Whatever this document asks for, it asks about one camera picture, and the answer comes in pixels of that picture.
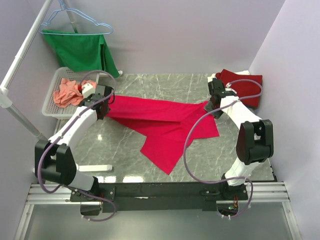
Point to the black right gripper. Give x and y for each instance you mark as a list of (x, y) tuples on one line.
[(208, 106)]

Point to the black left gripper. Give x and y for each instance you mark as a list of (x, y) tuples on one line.
[(101, 117)]

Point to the pink-red t-shirt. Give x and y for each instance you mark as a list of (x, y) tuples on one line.
[(166, 126)]

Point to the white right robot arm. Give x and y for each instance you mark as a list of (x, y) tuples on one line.
[(255, 141)]

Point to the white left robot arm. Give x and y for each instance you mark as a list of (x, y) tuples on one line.
[(53, 158)]

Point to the dark red folded t-shirt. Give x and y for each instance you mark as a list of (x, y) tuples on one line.
[(243, 88)]

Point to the salmon orange t-shirt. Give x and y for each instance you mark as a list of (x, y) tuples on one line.
[(70, 92)]

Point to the blue folded t-shirt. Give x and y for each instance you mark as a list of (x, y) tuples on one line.
[(251, 109)]

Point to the green hanging t-shirt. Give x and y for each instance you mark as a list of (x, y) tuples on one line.
[(81, 53)]

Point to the white plastic laundry basket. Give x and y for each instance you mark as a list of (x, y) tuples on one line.
[(50, 109)]

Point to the white clothes rack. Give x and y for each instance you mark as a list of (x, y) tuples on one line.
[(27, 90)]

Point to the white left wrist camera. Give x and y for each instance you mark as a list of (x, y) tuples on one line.
[(87, 90)]

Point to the aluminium rail frame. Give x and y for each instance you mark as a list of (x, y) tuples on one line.
[(258, 192)]

